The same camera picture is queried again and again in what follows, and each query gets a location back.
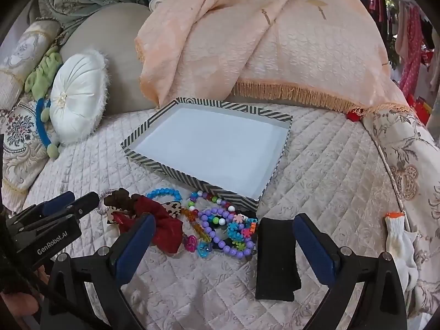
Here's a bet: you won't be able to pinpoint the brown scrunchie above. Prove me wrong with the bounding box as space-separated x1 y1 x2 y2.
104 188 141 215

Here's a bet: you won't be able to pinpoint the red velvet bow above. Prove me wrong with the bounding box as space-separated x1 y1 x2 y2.
109 194 183 254

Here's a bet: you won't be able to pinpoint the leopard print bow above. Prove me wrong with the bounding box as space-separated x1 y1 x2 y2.
106 201 182 224

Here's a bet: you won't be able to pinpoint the colourful flower bead bracelet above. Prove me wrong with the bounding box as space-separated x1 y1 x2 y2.
226 213 258 252

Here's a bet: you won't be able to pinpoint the multicolour bead bracelet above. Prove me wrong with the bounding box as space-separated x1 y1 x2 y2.
187 190 237 218

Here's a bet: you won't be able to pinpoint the person left hand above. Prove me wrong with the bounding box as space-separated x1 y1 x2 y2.
1 270 44 318

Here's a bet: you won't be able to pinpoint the black rectangular pouch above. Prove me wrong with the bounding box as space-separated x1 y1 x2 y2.
255 218 301 302

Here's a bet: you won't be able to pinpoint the floral embroidered cushion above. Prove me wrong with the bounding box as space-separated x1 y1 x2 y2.
1 95 49 213

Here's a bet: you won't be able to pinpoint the pink and blue charm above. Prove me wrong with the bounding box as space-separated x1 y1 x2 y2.
183 235 213 259

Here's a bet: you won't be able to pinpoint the white work glove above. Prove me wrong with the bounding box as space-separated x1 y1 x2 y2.
384 212 419 305

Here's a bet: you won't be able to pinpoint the black scrunchie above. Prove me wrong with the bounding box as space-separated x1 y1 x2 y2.
208 214 259 258

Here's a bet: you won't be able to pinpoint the quilted pink bed cover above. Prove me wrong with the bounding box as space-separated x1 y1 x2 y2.
25 105 399 329

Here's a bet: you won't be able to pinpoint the blue plush headband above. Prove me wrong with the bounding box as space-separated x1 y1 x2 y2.
36 98 51 147

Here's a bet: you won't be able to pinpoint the white round satin cushion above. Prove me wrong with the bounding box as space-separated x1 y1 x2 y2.
49 49 109 145

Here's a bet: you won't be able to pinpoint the green plush toy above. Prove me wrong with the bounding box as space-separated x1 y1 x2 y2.
24 45 64 160

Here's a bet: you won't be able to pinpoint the striped white shallow box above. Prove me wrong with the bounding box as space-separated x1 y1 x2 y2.
121 98 292 211

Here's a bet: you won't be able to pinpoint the beige floral bedspread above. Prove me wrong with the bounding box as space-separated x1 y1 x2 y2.
362 109 439 317

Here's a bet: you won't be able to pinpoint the red small object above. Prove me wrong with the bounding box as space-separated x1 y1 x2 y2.
346 110 362 122

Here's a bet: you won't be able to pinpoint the beige embroidered bolster pillow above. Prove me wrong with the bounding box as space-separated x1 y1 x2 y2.
0 20 61 111

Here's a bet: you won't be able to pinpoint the peach fringed blanket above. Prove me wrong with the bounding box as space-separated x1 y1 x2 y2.
135 0 409 113

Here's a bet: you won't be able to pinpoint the hanging pink clothes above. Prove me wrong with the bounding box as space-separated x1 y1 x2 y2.
360 0 439 104

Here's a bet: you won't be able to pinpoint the blue bead bracelet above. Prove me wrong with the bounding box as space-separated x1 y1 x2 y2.
146 187 183 203

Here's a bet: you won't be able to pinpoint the orange crystal bead bracelet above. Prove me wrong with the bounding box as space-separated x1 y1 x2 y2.
180 207 211 243

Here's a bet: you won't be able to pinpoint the purple bead bracelet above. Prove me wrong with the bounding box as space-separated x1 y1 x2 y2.
197 206 257 260

